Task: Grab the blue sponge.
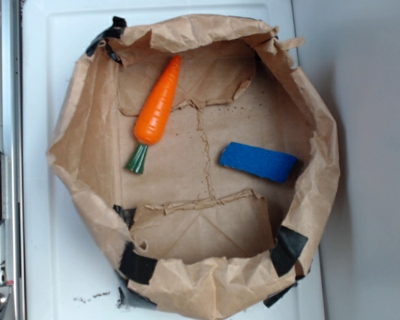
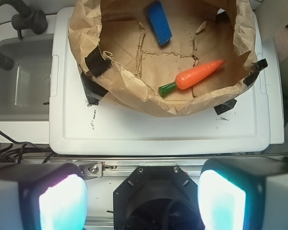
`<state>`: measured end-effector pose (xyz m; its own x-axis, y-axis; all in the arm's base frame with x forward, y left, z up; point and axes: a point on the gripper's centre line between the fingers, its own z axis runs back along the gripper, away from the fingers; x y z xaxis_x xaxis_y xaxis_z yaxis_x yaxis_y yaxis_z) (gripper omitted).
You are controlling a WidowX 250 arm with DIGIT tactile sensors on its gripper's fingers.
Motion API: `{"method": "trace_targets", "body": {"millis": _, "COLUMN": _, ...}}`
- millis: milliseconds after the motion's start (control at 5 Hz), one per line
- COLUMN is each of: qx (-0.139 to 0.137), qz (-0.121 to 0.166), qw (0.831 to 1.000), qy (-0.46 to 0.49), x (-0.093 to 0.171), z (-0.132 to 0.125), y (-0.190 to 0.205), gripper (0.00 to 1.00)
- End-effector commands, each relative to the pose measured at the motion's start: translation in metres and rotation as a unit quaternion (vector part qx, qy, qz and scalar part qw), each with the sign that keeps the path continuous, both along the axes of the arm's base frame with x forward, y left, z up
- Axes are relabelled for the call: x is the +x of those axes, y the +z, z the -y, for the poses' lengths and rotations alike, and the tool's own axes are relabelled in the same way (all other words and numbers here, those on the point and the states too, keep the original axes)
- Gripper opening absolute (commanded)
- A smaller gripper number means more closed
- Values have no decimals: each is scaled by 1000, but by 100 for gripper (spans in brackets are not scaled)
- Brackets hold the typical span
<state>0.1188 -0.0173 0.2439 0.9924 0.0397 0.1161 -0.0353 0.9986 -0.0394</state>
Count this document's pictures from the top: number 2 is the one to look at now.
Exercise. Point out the blue sponge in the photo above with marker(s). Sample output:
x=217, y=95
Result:
x=159, y=22

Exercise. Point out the brown paper bag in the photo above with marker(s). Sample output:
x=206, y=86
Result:
x=115, y=46

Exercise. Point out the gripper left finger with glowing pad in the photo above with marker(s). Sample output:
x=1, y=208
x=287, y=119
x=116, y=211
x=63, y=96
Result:
x=42, y=197

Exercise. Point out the dark grey toy faucet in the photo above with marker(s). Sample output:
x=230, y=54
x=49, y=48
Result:
x=26, y=18

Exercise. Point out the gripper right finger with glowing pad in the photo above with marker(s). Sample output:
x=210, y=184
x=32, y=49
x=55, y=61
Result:
x=244, y=193

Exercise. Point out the aluminium frame rail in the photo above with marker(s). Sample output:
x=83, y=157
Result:
x=192, y=165

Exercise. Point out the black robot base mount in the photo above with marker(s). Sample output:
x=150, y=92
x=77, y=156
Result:
x=157, y=198

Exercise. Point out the orange toy carrot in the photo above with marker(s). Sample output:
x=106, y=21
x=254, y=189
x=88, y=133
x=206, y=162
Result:
x=190, y=77

